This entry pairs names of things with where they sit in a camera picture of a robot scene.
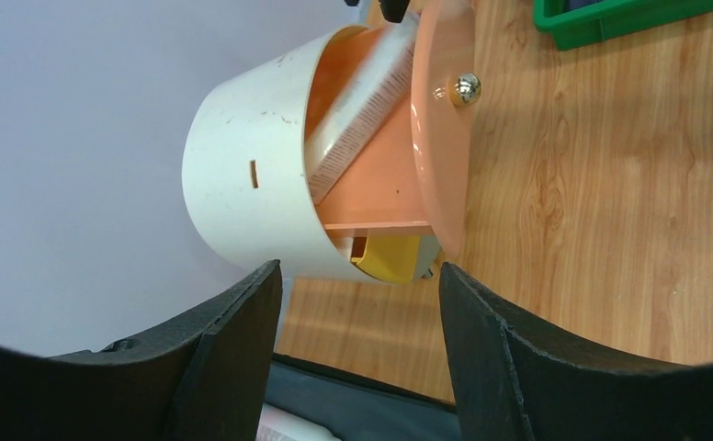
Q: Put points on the green plastic tray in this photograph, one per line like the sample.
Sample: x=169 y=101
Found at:
x=575 y=24

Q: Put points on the pink and teal kids suitcase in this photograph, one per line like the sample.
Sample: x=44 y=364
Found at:
x=354 y=407

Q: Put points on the round pastel mini drawer cabinet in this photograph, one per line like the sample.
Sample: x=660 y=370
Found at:
x=397 y=206

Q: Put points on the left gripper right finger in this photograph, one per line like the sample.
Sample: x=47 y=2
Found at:
x=516 y=376

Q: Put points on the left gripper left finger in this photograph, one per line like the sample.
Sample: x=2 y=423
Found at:
x=200 y=375

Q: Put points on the small white grey box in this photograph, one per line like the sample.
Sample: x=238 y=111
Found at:
x=358 y=82

